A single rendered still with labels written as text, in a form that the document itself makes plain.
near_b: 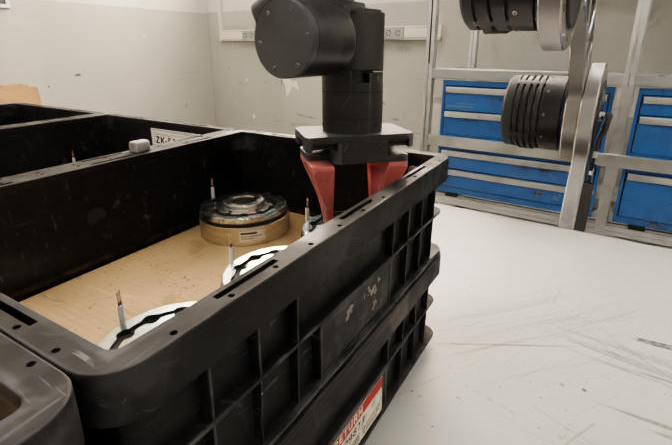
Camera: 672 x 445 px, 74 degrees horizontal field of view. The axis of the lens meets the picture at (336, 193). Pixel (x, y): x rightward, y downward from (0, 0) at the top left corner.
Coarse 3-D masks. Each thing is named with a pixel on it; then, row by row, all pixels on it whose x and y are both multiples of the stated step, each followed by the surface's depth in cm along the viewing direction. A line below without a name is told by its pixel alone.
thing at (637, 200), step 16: (640, 96) 176; (656, 96) 173; (640, 112) 177; (656, 112) 174; (640, 128) 178; (656, 128) 175; (640, 144) 180; (656, 144) 177; (624, 176) 186; (640, 176) 181; (656, 176) 179; (624, 192) 187; (640, 192) 184; (656, 192) 181; (624, 208) 189; (640, 208) 185; (656, 208) 182; (640, 224) 187; (656, 224) 184
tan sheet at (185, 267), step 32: (128, 256) 47; (160, 256) 47; (192, 256) 47; (224, 256) 47; (64, 288) 41; (96, 288) 41; (128, 288) 41; (160, 288) 41; (192, 288) 41; (64, 320) 36; (96, 320) 36
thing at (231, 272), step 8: (272, 248) 41; (280, 248) 41; (248, 256) 40; (256, 256) 40; (264, 256) 40; (232, 264) 38; (240, 264) 38; (248, 264) 38; (256, 264) 38; (224, 272) 37; (232, 272) 37; (240, 272) 38; (224, 280) 36
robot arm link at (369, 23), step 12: (336, 0) 37; (348, 0) 39; (348, 12) 36; (360, 12) 37; (372, 12) 38; (360, 24) 38; (372, 24) 38; (384, 24) 40; (360, 36) 38; (372, 36) 38; (360, 48) 38; (372, 48) 39; (360, 60) 38; (372, 60) 39; (360, 72) 40
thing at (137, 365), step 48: (192, 144) 53; (0, 192) 37; (384, 192) 35; (336, 240) 28; (240, 288) 21; (288, 288) 24; (48, 336) 18; (144, 336) 18; (192, 336) 18; (240, 336) 21; (96, 384) 16; (144, 384) 17
